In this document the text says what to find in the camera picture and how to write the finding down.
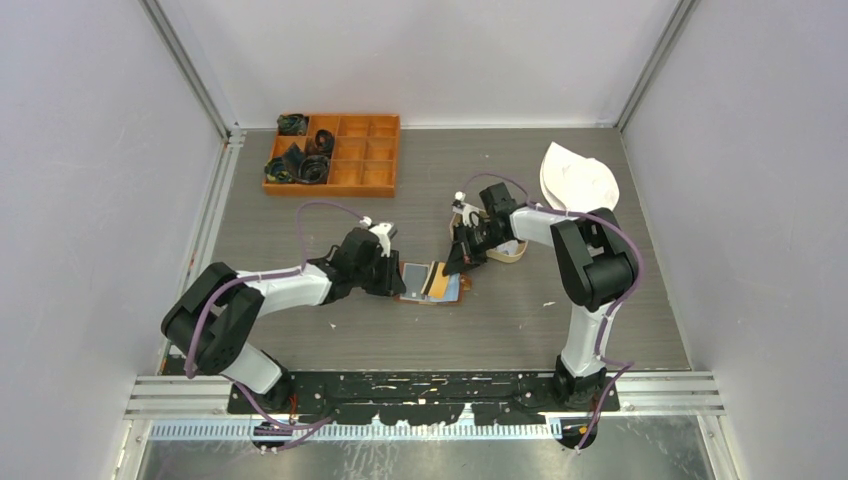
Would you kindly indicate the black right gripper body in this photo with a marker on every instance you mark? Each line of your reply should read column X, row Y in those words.
column 474, row 243

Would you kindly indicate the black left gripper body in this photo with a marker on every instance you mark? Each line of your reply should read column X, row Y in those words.
column 377, row 277

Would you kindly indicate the orange leather card holder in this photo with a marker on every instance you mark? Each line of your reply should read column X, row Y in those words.
column 459, row 285

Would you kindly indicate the gold card black stripe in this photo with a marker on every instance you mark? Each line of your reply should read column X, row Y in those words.
column 437, row 282

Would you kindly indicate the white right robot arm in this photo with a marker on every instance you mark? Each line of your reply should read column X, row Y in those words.
column 599, row 266

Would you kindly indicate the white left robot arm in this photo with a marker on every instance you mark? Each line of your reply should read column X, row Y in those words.
column 212, row 320

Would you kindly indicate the beige oval tray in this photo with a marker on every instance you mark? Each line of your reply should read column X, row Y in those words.
column 507, row 253

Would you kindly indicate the white bucket hat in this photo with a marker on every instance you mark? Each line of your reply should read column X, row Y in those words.
column 572, row 182

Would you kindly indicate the orange wooden compartment organizer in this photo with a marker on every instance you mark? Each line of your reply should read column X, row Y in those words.
column 364, row 162

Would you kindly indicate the black rolled belt lower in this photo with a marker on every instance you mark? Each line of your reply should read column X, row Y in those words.
column 314, row 170

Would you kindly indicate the black rolled belt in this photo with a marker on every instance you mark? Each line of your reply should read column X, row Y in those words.
column 314, row 170
column 323, row 142

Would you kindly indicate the black rolled belt centre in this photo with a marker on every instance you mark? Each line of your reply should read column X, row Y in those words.
column 323, row 142

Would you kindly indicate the dark rolled belt top-left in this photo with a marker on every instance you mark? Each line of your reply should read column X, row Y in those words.
column 295, row 124

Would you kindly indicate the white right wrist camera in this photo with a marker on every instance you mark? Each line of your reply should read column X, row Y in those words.
column 468, row 214

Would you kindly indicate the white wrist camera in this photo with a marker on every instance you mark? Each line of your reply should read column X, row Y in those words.
column 383, row 231
column 468, row 214

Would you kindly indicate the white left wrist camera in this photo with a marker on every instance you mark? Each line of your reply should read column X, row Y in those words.
column 383, row 231

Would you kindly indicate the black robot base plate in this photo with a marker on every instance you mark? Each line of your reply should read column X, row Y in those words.
column 424, row 398

